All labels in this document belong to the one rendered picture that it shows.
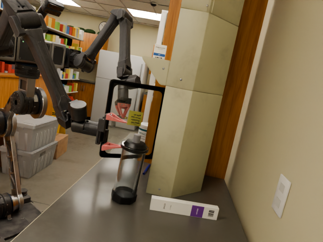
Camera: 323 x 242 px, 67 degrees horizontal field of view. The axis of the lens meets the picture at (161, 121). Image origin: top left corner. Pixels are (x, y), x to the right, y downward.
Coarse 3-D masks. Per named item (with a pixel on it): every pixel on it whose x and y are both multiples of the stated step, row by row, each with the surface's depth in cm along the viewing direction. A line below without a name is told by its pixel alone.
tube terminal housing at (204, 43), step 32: (192, 32) 95; (224, 32) 101; (192, 64) 96; (224, 64) 106; (192, 96) 99; (160, 128) 102; (192, 128) 104; (160, 160) 104; (192, 160) 109; (160, 192) 106; (192, 192) 115
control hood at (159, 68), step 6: (144, 60) 98; (150, 60) 98; (156, 60) 98; (162, 60) 97; (168, 60) 98; (150, 66) 98; (156, 66) 98; (162, 66) 98; (168, 66) 98; (156, 72) 98; (162, 72) 98; (156, 78) 99; (162, 78) 99; (162, 84) 99
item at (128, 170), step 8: (128, 152) 91; (120, 160) 94; (128, 160) 91; (136, 160) 91; (120, 168) 93; (128, 168) 91; (136, 168) 92; (120, 176) 93; (128, 176) 92; (136, 176) 93; (120, 184) 93; (128, 184) 93; (136, 184) 95; (120, 192) 94; (128, 192) 94
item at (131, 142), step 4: (136, 136) 93; (140, 136) 93; (128, 140) 94; (132, 140) 95; (136, 140) 93; (124, 144) 92; (128, 144) 91; (132, 144) 91; (136, 144) 92; (140, 144) 93; (144, 144) 94; (136, 148) 90; (140, 148) 91; (144, 148) 92
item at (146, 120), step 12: (120, 96) 121; (132, 96) 123; (144, 96) 126; (156, 96) 128; (120, 108) 122; (132, 108) 125; (144, 108) 127; (156, 108) 130; (132, 120) 126; (144, 120) 129; (156, 120) 131; (120, 132) 125; (132, 132) 128; (144, 132) 130; (120, 144) 127
